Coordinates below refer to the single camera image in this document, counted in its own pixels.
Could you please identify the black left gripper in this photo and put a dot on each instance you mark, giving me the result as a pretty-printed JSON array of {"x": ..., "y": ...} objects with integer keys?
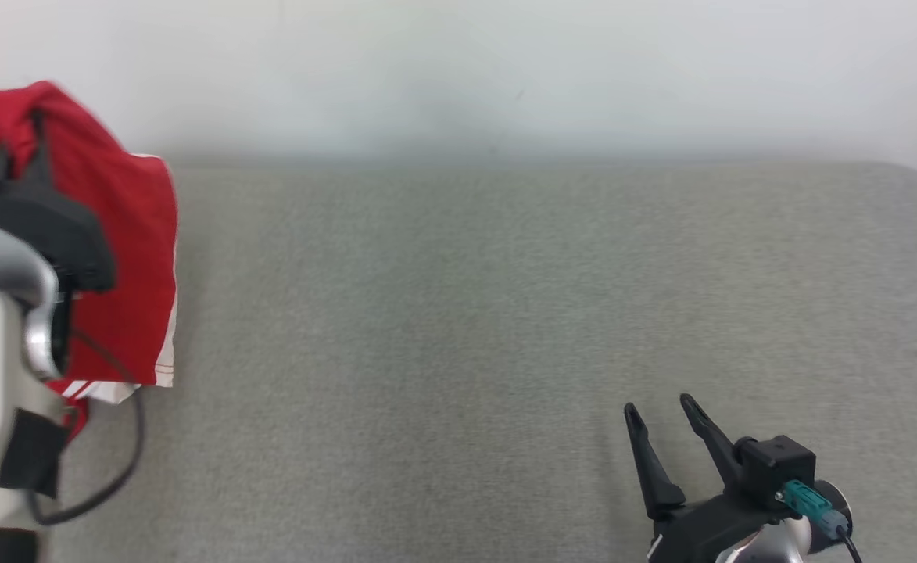
[{"x": 44, "y": 219}]

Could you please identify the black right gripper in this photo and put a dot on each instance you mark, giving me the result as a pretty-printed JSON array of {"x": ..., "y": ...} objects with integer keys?
[{"x": 700, "y": 532}]

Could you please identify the red shorts with white stripes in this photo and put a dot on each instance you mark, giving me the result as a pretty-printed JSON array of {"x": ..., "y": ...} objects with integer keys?
[{"x": 130, "y": 234}]

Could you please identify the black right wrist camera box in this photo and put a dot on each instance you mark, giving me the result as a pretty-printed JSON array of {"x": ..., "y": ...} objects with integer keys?
[{"x": 775, "y": 465}]

